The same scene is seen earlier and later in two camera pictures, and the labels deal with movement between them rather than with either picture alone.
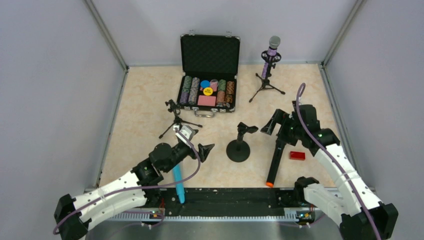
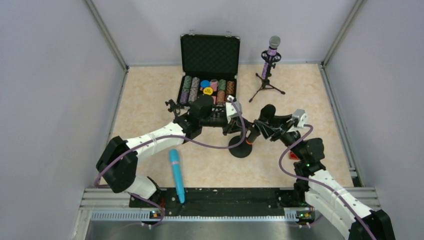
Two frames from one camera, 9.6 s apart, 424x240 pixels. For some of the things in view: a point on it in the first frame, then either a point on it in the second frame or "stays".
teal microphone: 177,177 stays
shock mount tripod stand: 270,59 stays
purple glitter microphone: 274,42 stays
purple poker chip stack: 184,97 stays
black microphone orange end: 278,151 -> 267,112
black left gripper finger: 204,151 -> 234,125
